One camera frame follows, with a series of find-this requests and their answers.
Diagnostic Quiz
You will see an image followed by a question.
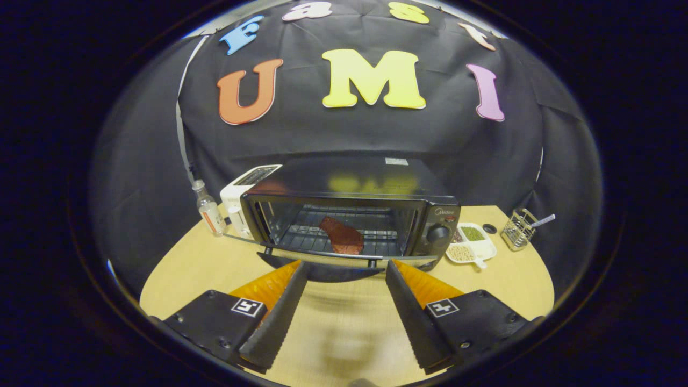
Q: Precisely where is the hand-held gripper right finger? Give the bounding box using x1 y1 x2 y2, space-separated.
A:
385 260 541 375

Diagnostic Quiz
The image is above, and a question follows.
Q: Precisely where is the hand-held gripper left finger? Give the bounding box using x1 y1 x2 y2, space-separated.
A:
161 261 310 374

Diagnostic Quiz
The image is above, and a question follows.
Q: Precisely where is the brown meat slice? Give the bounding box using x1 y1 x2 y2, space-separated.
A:
320 217 365 255

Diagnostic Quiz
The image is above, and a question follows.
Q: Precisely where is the black toaster oven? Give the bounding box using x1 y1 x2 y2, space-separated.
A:
223 156 462 283

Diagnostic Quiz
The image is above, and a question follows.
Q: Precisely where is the white toaster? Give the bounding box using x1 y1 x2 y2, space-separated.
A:
220 164 283 240

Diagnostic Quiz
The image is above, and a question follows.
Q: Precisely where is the white divided dish with grains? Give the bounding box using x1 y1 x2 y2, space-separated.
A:
445 223 497 269

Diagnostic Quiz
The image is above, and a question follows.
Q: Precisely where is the small clear bottle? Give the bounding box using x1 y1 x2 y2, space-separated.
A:
192 180 227 238

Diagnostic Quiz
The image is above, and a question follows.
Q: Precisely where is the wire mesh utensil holder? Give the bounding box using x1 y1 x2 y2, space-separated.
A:
501 209 538 252

